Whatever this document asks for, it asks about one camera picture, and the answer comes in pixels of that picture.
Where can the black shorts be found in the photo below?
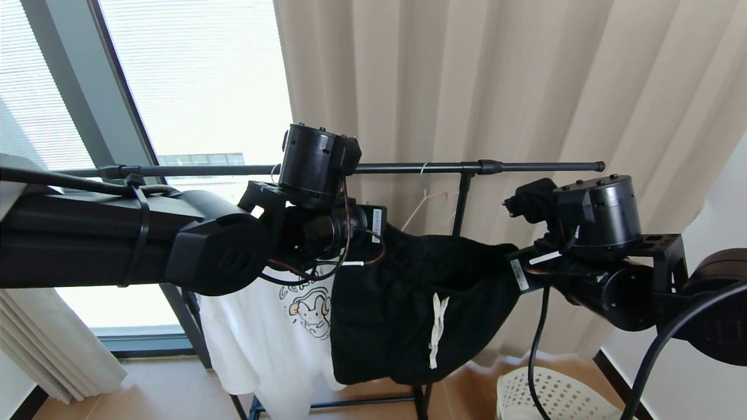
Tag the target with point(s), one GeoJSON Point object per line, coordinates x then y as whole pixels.
{"type": "Point", "coordinates": [397, 315]}

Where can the black clothes rack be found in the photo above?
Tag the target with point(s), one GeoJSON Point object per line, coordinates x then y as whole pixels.
{"type": "Point", "coordinates": [525, 167]}

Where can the white printed t-shirt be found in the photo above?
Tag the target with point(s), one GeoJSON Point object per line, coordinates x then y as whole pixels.
{"type": "Point", "coordinates": [251, 350]}

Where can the beige curtain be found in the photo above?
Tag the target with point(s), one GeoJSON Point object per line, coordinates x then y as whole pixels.
{"type": "Point", "coordinates": [58, 350]}
{"type": "Point", "coordinates": [496, 76]}

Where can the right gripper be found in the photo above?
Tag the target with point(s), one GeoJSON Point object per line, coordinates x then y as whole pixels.
{"type": "Point", "coordinates": [583, 291]}

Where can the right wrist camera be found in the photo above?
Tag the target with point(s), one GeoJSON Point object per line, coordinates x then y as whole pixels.
{"type": "Point", "coordinates": [528, 201]}

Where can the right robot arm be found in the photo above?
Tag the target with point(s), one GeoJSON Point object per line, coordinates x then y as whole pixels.
{"type": "Point", "coordinates": [601, 216]}

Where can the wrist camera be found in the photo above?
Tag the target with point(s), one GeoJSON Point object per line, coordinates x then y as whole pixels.
{"type": "Point", "coordinates": [528, 201]}
{"type": "Point", "coordinates": [351, 154]}

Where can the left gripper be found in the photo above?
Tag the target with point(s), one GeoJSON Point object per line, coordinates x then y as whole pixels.
{"type": "Point", "coordinates": [338, 230]}

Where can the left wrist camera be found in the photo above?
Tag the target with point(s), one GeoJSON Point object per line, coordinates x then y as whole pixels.
{"type": "Point", "coordinates": [351, 154]}

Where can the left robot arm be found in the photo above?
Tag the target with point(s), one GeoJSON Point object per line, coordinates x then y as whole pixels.
{"type": "Point", "coordinates": [87, 245]}

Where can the window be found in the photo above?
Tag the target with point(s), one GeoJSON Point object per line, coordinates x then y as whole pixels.
{"type": "Point", "coordinates": [204, 76]}

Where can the white laundry basket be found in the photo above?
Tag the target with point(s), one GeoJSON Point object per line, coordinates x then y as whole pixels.
{"type": "Point", "coordinates": [560, 396]}

